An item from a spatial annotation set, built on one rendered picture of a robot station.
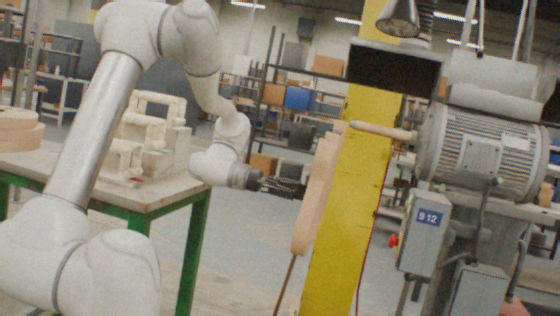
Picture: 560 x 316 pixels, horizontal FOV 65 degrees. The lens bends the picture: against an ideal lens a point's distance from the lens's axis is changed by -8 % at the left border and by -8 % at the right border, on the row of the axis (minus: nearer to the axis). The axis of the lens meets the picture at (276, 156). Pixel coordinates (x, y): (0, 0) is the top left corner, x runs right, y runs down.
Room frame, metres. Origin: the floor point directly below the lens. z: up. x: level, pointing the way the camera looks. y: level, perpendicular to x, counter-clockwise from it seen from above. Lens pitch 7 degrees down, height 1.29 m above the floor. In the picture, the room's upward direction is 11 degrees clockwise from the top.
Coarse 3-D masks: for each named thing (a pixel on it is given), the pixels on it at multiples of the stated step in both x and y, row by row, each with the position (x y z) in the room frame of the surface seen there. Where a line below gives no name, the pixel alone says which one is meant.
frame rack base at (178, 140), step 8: (128, 128) 1.74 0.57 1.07; (136, 128) 1.73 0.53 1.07; (144, 128) 1.73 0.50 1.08; (168, 128) 1.71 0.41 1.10; (176, 128) 1.74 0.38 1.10; (128, 136) 1.74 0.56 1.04; (136, 136) 1.73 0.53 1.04; (144, 136) 1.73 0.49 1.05; (168, 136) 1.71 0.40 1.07; (176, 136) 1.71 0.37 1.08; (184, 136) 1.78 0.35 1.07; (168, 144) 1.71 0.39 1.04; (176, 144) 1.71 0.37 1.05; (184, 144) 1.79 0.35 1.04; (176, 152) 1.73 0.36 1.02; (184, 152) 1.81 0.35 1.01; (176, 160) 1.74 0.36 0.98; (184, 160) 1.83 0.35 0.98; (176, 168) 1.75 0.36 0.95; (184, 168) 1.84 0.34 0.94
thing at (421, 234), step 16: (416, 192) 1.21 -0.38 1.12; (416, 208) 1.14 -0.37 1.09; (432, 208) 1.13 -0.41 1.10; (448, 208) 1.12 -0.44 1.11; (416, 224) 1.14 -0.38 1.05; (432, 224) 1.13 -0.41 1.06; (400, 240) 1.20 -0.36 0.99; (416, 240) 1.14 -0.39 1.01; (432, 240) 1.13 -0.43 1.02; (400, 256) 1.14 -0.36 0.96; (416, 256) 1.13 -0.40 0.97; (432, 256) 1.13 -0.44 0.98; (464, 256) 1.27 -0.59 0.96; (416, 272) 1.13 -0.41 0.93; (432, 272) 1.12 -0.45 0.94
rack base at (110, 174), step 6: (102, 168) 1.53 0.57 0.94; (108, 168) 1.55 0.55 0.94; (114, 168) 1.56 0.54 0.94; (102, 174) 1.44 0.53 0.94; (108, 174) 1.46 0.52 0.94; (114, 174) 1.48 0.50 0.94; (108, 180) 1.42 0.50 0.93; (114, 180) 1.41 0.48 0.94; (132, 180) 1.45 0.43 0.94; (144, 180) 1.49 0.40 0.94; (150, 180) 1.53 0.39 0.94; (132, 186) 1.40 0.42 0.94
